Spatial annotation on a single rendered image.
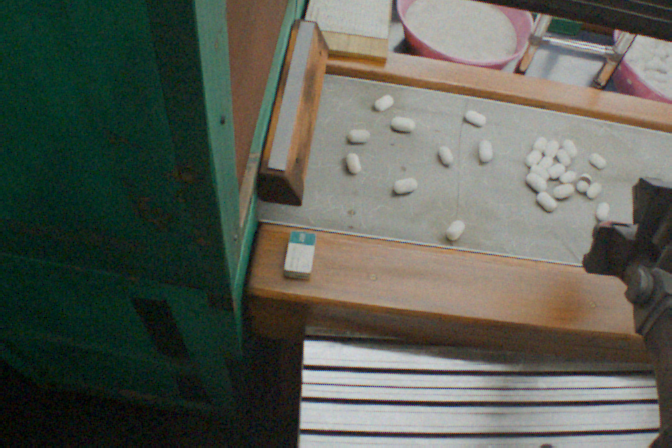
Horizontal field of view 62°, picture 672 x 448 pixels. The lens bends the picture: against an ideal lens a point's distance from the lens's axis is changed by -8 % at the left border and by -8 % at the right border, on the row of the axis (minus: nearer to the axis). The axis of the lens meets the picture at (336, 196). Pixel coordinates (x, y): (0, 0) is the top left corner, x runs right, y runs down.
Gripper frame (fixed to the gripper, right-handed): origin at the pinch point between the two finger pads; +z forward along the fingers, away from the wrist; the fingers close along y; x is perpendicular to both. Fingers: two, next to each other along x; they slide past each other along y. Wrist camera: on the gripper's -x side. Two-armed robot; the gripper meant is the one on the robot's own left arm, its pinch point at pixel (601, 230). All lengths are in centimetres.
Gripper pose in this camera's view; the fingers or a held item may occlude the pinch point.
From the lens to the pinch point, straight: 90.3
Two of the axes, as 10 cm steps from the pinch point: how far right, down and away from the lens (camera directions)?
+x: -1.4, 9.5, 2.9
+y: -9.9, -1.4, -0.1
